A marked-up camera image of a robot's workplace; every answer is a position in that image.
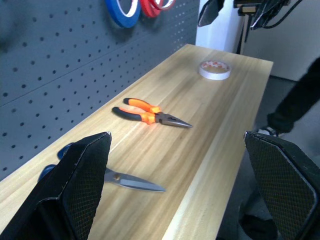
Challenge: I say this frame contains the blue handled screwdriver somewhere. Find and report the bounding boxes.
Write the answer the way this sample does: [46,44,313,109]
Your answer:
[37,142,167,193]

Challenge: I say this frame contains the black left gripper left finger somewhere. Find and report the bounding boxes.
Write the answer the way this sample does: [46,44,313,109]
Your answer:
[0,131,112,240]

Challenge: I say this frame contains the blue tape roll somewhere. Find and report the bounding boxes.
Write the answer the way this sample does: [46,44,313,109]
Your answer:
[104,0,142,29]

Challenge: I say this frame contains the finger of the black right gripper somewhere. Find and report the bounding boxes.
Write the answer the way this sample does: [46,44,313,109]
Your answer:
[250,0,292,31]
[197,0,226,28]

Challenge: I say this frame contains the person's black trouser leg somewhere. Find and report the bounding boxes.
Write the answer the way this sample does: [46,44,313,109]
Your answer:
[265,57,320,135]

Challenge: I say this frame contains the white tape roll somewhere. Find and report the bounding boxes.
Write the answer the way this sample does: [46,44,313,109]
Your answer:
[198,59,232,81]

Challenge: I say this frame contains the white sneaker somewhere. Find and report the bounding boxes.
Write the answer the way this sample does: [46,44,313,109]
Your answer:
[256,126,286,138]

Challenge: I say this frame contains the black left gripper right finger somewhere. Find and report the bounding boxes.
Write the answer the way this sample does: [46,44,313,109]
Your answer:
[243,130,320,240]

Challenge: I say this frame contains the small red tape roll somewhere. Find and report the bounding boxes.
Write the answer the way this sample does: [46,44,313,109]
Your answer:
[152,0,176,12]

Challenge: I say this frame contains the orange black needle-nose pliers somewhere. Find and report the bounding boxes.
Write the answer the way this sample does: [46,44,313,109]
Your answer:
[111,97,194,129]

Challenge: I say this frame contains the grey pegboard with tools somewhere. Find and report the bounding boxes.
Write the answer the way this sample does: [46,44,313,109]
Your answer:
[0,0,201,181]

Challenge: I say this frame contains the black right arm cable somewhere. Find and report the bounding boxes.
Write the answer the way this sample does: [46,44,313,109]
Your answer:
[263,0,304,29]

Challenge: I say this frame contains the large red tape roll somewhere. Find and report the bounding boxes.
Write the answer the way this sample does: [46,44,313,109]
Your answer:
[139,0,165,19]

